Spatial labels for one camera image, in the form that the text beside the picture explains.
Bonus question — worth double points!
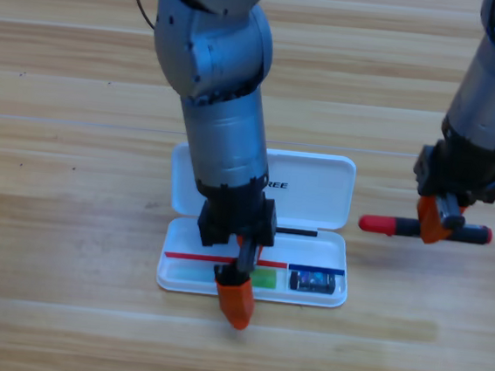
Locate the white Unitree pencil case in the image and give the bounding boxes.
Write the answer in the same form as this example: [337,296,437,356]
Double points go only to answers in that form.
[154,139,361,310]

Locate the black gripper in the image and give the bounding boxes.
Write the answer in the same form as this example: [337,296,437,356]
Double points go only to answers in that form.
[406,127,495,251]
[183,169,282,333]

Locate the red and black marker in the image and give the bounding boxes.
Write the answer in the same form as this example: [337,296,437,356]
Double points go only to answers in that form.
[357,212,494,248]

